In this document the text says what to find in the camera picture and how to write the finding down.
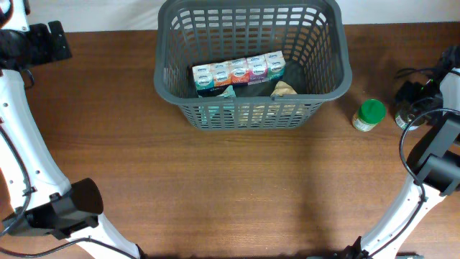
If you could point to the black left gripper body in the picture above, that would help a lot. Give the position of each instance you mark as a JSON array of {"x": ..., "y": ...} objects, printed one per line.
[{"x": 37, "y": 47}]

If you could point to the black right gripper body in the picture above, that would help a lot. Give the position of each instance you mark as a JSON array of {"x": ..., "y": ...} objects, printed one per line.
[{"x": 428, "y": 96}]

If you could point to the pull-tab tin can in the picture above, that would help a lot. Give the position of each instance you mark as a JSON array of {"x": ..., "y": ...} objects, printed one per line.
[{"x": 405, "y": 114}]

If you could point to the tan paper snack packet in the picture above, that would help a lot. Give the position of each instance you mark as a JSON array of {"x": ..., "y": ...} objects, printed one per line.
[{"x": 280, "y": 112}]

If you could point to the teal tissue packet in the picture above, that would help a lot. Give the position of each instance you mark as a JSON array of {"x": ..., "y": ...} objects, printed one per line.
[{"x": 212, "y": 113}]

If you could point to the multicolour tissue pack row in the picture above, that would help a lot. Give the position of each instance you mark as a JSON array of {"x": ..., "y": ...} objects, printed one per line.
[{"x": 239, "y": 72}]

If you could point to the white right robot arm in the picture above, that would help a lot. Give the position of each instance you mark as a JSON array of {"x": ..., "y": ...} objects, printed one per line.
[{"x": 433, "y": 169}]

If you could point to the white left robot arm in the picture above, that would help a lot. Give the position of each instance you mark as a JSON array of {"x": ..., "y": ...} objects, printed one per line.
[{"x": 44, "y": 201}]

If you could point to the green lid spice jar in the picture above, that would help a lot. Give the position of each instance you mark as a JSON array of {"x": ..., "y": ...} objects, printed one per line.
[{"x": 369, "y": 115}]

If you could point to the grey plastic lattice basket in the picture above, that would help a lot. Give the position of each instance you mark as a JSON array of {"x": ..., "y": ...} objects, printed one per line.
[{"x": 309, "y": 33}]

